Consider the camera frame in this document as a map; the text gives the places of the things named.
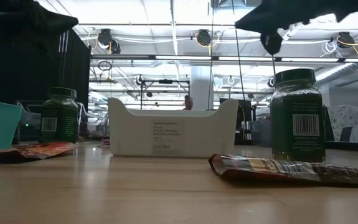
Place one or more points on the black background rig frame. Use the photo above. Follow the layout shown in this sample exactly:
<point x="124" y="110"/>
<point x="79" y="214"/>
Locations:
<point x="165" y="81"/>

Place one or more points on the ceiling light bar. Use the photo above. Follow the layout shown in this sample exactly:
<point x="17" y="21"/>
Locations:
<point x="181" y="57"/>

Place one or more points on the purple folded cloth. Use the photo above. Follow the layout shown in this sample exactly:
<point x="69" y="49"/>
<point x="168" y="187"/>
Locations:
<point x="105" y="143"/>

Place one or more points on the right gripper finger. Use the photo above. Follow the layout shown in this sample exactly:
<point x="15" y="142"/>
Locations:
<point x="272" y="43"/>
<point x="269" y="17"/>

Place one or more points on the clear plastic container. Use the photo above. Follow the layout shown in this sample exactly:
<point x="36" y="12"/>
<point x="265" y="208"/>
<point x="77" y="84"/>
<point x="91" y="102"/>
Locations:
<point x="29" y="115"/>

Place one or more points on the black curtain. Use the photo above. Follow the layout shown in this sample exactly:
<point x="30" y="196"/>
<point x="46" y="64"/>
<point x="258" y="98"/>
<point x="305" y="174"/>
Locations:
<point x="10" y="77"/>

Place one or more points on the green-lid glass spice jar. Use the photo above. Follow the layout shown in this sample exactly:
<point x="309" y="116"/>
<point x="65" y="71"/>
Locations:
<point x="58" y="121"/>
<point x="297" y="102"/>

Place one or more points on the person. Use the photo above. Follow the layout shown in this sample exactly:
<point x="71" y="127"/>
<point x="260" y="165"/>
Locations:
<point x="188" y="102"/>

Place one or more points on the white patterned panel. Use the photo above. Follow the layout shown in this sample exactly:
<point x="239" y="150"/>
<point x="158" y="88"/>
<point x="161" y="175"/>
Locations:
<point x="343" y="118"/>

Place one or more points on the orange spice packet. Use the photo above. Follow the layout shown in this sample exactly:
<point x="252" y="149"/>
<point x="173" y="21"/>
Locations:
<point x="35" y="150"/>

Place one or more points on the brown spice packet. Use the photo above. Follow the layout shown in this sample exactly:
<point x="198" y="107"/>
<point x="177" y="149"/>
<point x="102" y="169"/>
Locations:
<point x="259" y="168"/>

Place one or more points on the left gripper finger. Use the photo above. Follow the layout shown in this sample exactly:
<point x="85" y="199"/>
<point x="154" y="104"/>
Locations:
<point x="51" y="21"/>

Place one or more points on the white plastic storage bin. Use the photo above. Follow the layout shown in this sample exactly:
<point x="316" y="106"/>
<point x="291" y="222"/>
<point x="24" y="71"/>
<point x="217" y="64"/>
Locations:
<point x="135" y="137"/>

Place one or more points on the gray plastic bin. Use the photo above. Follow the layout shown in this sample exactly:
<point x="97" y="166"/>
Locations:
<point x="259" y="133"/>

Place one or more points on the white column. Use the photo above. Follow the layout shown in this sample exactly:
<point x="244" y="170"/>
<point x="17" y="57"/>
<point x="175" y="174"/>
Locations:
<point x="201" y="87"/>

